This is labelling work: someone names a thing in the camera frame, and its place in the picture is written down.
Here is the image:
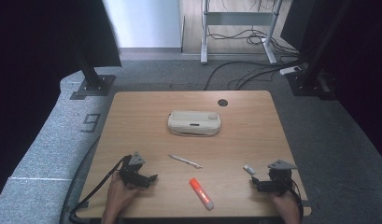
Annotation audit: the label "white panel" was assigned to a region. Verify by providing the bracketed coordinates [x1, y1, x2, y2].
[102, 0, 184, 49]

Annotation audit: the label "white pen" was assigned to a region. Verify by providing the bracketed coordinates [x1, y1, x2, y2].
[168, 154, 204, 170]

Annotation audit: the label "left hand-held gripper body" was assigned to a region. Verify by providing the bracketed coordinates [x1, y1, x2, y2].
[118, 151, 150, 189]

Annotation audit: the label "black metal stand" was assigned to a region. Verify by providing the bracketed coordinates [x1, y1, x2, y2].
[69, 46, 117, 101]
[286, 0, 355, 101]

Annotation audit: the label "white power strip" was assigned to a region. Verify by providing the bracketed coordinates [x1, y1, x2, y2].
[278, 65, 303, 77]

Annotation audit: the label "tangle of black cables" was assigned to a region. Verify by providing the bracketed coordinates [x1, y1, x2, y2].
[206, 27, 300, 58]

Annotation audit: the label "person's left hand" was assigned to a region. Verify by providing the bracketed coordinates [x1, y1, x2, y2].
[106, 171, 140, 213]

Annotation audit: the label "cream pencil case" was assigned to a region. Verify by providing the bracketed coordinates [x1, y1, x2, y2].
[167, 109, 222, 137]

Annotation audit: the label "person's right hand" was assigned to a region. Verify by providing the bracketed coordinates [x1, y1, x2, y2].
[271, 190, 301, 217]

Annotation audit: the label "black floor cable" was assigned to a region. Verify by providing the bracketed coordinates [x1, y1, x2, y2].
[204, 60, 308, 91]

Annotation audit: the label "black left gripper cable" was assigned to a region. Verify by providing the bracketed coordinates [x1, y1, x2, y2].
[68, 155, 130, 224]

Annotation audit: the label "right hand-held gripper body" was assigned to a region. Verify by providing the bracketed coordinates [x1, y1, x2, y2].
[267, 159, 298, 196]

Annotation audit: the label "black curtain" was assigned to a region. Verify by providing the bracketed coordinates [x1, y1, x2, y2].
[0, 0, 122, 206]
[280, 0, 382, 164]

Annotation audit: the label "orange highlighter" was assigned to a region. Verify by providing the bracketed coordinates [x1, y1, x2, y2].
[189, 177, 215, 211]

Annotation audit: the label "white metal desk frame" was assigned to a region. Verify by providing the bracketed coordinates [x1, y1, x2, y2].
[200, 0, 285, 65]

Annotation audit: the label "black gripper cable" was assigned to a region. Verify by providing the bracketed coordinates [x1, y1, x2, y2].
[285, 178, 305, 224]
[68, 155, 130, 224]

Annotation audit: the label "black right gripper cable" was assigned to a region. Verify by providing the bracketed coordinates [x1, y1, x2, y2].
[285, 178, 305, 224]

